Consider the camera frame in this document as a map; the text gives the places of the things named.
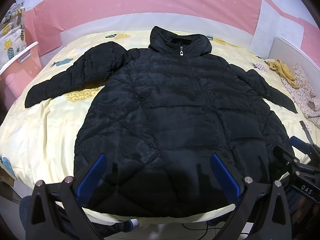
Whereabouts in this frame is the pink white nightstand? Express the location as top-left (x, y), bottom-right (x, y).
top-left (1, 41), bottom-right (42, 110)

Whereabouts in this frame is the mustard yellow garment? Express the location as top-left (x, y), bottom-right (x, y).
top-left (265, 59), bottom-right (300, 89)

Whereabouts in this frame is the pineapple print quilt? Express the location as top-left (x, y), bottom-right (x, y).
top-left (0, 2), bottom-right (27, 67)

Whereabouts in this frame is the white headboard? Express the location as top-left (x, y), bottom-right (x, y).
top-left (268, 37), bottom-right (319, 79)

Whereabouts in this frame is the floral patterned pillow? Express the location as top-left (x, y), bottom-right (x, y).
top-left (281, 63), bottom-right (319, 128)

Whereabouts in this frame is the black puffer jacket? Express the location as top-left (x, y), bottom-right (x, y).
top-left (25, 27), bottom-right (296, 218)

